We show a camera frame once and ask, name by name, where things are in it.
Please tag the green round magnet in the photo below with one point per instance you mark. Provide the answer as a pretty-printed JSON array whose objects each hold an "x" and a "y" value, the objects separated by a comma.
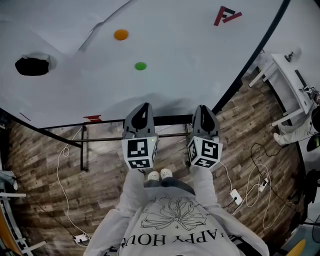
[{"x": 140, "y": 66}]

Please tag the thin dark pen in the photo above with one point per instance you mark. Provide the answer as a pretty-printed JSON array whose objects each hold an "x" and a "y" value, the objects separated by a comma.
[{"x": 25, "y": 116}]

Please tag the white power strip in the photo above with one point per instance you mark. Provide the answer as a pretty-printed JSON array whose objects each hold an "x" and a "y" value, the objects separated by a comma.
[{"x": 81, "y": 239}]

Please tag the white power adapter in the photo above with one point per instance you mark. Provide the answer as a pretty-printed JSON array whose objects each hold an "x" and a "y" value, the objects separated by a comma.
[{"x": 236, "y": 197}]

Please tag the person's white shoe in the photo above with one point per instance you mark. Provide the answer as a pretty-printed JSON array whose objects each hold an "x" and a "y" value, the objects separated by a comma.
[
  {"x": 153, "y": 176},
  {"x": 166, "y": 173}
]

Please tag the orange board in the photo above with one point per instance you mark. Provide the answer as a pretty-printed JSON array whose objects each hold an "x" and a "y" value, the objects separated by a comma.
[{"x": 7, "y": 235}]

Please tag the small black desk object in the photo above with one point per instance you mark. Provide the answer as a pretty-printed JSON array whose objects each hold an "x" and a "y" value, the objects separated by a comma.
[{"x": 289, "y": 57}]

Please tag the person's grey trousers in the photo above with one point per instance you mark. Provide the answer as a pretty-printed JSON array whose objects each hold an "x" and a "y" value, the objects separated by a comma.
[{"x": 170, "y": 184}]

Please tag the red and black logo sticker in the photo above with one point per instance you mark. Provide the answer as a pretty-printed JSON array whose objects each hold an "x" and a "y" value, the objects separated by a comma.
[{"x": 223, "y": 15}]

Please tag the orange round magnet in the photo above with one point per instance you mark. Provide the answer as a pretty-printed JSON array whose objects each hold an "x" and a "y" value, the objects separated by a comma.
[{"x": 121, "y": 34}]

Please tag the person's left white shoe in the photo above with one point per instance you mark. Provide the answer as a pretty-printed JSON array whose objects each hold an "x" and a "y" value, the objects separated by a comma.
[{"x": 153, "y": 176}]

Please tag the black metal whiteboard stand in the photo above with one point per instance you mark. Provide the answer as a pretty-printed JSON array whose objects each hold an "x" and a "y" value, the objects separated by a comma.
[{"x": 85, "y": 140}]

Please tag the black tripod stand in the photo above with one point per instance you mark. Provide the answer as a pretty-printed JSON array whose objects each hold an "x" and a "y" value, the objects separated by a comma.
[{"x": 308, "y": 192}]

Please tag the person's right forearm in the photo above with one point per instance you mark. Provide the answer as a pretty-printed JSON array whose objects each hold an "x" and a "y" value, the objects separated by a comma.
[{"x": 203, "y": 186}]

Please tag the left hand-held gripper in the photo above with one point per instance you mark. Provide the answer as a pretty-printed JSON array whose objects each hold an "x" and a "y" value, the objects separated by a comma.
[{"x": 138, "y": 150}]

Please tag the white metal rack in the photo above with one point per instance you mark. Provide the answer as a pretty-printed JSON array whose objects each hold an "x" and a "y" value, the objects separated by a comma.
[{"x": 15, "y": 225}]

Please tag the person's right white shoe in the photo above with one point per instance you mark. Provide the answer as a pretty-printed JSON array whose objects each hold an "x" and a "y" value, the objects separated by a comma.
[{"x": 166, "y": 173}]

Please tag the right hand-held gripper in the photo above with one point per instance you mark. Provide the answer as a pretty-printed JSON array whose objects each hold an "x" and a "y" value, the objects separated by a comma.
[{"x": 205, "y": 151}]

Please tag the person's white printed sweatshirt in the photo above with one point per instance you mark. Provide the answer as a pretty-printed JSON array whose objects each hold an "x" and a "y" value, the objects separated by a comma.
[{"x": 175, "y": 225}]

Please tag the person's left forearm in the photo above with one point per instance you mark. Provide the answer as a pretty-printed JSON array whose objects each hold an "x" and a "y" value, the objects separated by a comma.
[{"x": 132, "y": 190}]

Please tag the large white whiteboard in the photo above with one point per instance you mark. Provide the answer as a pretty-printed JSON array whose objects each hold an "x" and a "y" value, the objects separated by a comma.
[{"x": 180, "y": 75}]

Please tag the black flat strip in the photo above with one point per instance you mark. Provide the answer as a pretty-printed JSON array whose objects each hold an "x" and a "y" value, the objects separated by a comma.
[{"x": 300, "y": 78}]

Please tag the white side table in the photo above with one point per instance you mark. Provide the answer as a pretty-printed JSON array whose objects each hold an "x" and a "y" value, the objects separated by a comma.
[{"x": 287, "y": 82}]

